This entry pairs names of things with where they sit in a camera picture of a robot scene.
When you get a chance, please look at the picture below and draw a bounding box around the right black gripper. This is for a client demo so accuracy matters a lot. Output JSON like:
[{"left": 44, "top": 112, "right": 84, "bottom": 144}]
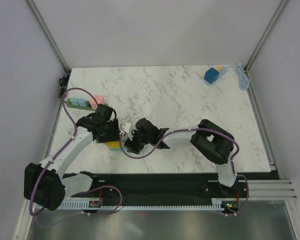
[{"left": 124, "top": 128, "right": 152, "bottom": 155}]

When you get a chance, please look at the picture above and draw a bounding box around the yellow cube plug adapter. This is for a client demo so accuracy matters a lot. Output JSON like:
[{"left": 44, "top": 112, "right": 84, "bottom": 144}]
[{"left": 105, "top": 141, "right": 120, "bottom": 149}]

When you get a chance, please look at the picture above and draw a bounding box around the pink cube plug adapter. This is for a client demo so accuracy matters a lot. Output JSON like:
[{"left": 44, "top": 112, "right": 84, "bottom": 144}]
[{"left": 89, "top": 94, "right": 106, "bottom": 109}]

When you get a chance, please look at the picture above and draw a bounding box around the green power strip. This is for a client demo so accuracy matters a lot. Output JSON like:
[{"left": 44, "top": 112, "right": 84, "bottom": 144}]
[{"left": 65, "top": 97, "right": 97, "bottom": 111}]

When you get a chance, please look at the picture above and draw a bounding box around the white USB charger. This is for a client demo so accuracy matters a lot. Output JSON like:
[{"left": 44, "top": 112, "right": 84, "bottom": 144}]
[{"left": 119, "top": 122, "right": 132, "bottom": 138}]

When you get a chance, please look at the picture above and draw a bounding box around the teal USB power strip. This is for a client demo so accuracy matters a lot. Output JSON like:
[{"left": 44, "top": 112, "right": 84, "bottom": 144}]
[{"left": 110, "top": 145, "right": 127, "bottom": 151}]

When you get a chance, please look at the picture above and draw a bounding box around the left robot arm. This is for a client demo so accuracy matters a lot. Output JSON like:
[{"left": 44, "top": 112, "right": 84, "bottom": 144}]
[{"left": 23, "top": 104, "right": 120, "bottom": 211}]

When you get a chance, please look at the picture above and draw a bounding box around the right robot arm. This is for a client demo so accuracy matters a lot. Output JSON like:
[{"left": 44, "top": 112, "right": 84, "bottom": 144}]
[{"left": 119, "top": 118, "right": 240, "bottom": 197}]

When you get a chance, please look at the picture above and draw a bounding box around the light blue plug adapter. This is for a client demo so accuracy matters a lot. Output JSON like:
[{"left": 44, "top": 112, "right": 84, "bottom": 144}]
[{"left": 77, "top": 98, "right": 88, "bottom": 107}]

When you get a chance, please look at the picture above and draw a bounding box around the teal plug adapter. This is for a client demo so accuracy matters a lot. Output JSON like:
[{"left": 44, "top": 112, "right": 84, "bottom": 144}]
[{"left": 69, "top": 97, "right": 79, "bottom": 106}]

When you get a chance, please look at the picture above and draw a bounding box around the small yellow plug adapter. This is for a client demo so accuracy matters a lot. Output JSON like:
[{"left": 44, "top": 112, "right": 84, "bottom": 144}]
[{"left": 215, "top": 65, "right": 223, "bottom": 72}]

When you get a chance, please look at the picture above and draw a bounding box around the dark blue cube adapter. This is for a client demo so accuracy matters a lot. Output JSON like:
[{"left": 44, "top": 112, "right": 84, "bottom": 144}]
[{"left": 203, "top": 67, "right": 220, "bottom": 85}]

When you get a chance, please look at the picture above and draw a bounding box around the light blue power strip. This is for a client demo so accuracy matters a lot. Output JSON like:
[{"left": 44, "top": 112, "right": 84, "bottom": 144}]
[{"left": 203, "top": 65, "right": 227, "bottom": 86}]

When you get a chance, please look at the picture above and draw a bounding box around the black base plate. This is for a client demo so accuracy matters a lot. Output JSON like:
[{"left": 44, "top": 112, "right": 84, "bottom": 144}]
[{"left": 89, "top": 171, "right": 248, "bottom": 208}]

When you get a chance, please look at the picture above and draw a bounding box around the black power cable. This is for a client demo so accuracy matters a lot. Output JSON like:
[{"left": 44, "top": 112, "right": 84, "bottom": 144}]
[{"left": 58, "top": 74, "right": 71, "bottom": 100}]

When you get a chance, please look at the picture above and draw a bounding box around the white slotted cable duct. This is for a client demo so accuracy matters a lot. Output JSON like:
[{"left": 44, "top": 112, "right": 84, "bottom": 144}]
[{"left": 59, "top": 197, "right": 241, "bottom": 211}]

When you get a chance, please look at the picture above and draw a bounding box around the light blue power cable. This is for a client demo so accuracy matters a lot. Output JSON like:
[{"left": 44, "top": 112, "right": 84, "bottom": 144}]
[{"left": 226, "top": 61, "right": 251, "bottom": 91}]

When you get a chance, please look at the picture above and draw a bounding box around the left aluminium frame post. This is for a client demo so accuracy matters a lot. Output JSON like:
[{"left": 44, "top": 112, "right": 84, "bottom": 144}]
[{"left": 24, "top": 0, "right": 71, "bottom": 74}]

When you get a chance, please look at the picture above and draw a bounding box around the aluminium frame post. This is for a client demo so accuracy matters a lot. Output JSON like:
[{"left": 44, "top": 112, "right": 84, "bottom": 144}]
[
  {"left": 24, "top": 0, "right": 71, "bottom": 74},
  {"left": 244, "top": 0, "right": 290, "bottom": 71}
]

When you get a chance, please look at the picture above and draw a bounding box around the right aluminium frame post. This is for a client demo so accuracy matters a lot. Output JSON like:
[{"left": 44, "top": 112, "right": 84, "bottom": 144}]
[{"left": 244, "top": 0, "right": 290, "bottom": 71}]

